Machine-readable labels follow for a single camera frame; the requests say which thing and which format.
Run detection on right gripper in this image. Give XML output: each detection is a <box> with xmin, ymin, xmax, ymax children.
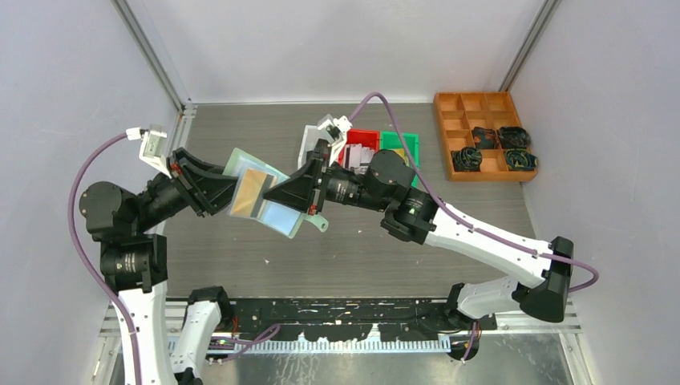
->
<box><xmin>264</xmin><ymin>147</ymin><xmax>391</xmax><ymax>215</ymax></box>

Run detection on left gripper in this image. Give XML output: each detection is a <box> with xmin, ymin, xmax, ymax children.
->
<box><xmin>135</xmin><ymin>145</ymin><xmax>253</xmax><ymax>229</ymax></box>

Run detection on gold card with black stripe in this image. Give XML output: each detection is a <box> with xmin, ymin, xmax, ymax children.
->
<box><xmin>229</xmin><ymin>168</ymin><xmax>277</xmax><ymax>219</ymax></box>

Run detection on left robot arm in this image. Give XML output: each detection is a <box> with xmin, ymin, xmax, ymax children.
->
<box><xmin>71</xmin><ymin>148</ymin><xmax>237</xmax><ymax>384</ymax></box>

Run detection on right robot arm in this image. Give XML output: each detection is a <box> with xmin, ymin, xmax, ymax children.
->
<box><xmin>263</xmin><ymin>150</ymin><xmax>573</xmax><ymax>330</ymax></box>

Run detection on silver cards in red bin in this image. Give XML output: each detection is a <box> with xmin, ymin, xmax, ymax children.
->
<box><xmin>338</xmin><ymin>144</ymin><xmax>375</xmax><ymax>175</ymax></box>

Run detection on white plastic bin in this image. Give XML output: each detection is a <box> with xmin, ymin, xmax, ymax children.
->
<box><xmin>297</xmin><ymin>125</ymin><xmax>331</xmax><ymax>168</ymax></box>

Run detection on red plastic bin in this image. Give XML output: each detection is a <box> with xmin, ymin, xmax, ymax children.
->
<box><xmin>344</xmin><ymin>129</ymin><xmax>380</xmax><ymax>154</ymax></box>

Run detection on green plastic bin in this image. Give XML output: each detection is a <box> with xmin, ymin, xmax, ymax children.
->
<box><xmin>379</xmin><ymin>131</ymin><xmax>420</xmax><ymax>168</ymax></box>

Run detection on rolled dark sock lower left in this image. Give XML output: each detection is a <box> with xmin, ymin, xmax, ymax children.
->
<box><xmin>451</xmin><ymin>147</ymin><xmax>483</xmax><ymax>172</ymax></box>

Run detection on rolled dark sock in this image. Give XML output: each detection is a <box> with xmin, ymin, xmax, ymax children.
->
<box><xmin>504</xmin><ymin>148</ymin><xmax>538</xmax><ymax>172</ymax></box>
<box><xmin>472</xmin><ymin>126</ymin><xmax>500</xmax><ymax>150</ymax></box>
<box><xmin>451</xmin><ymin>147</ymin><xmax>483</xmax><ymax>172</ymax></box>
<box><xmin>497</xmin><ymin>126</ymin><xmax>532</xmax><ymax>149</ymax></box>

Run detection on orange wooden compartment tray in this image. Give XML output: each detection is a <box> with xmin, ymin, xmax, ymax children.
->
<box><xmin>433</xmin><ymin>91</ymin><xmax>538</xmax><ymax>182</ymax></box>

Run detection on rolled dark sock upper left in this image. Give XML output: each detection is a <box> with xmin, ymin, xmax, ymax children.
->
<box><xmin>472</xmin><ymin>126</ymin><xmax>500</xmax><ymax>150</ymax></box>

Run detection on rolled dark sock upper right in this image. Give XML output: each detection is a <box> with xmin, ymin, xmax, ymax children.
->
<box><xmin>497</xmin><ymin>126</ymin><xmax>532</xmax><ymax>149</ymax></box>

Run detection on rolled dark sock lower right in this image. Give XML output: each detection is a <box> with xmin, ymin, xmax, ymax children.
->
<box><xmin>504</xmin><ymin>148</ymin><xmax>538</xmax><ymax>172</ymax></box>

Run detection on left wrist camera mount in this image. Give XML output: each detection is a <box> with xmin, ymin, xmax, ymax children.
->
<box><xmin>125</xmin><ymin>124</ymin><xmax>171</xmax><ymax>177</ymax></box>

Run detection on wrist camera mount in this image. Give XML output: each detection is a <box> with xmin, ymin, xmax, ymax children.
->
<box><xmin>317</xmin><ymin>114</ymin><xmax>353</xmax><ymax>165</ymax></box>
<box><xmin>125</xmin><ymin>124</ymin><xmax>171</xmax><ymax>177</ymax></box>

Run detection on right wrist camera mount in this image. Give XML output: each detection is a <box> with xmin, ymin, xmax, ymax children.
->
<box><xmin>317</xmin><ymin>114</ymin><xmax>353</xmax><ymax>165</ymax></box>

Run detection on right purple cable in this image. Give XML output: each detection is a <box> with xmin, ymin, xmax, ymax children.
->
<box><xmin>348</xmin><ymin>92</ymin><xmax>601</xmax><ymax>363</ymax></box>

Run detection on purple cable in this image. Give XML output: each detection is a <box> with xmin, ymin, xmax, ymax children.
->
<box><xmin>348</xmin><ymin>92</ymin><xmax>601</xmax><ymax>363</ymax></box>
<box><xmin>67</xmin><ymin>132</ymin><xmax>281</xmax><ymax>385</ymax></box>

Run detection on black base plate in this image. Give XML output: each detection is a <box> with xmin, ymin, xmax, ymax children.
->
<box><xmin>215</xmin><ymin>298</ymin><xmax>472</xmax><ymax>342</ymax></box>

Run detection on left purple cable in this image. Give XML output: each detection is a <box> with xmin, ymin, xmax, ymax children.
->
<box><xmin>67</xmin><ymin>132</ymin><xmax>281</xmax><ymax>385</ymax></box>

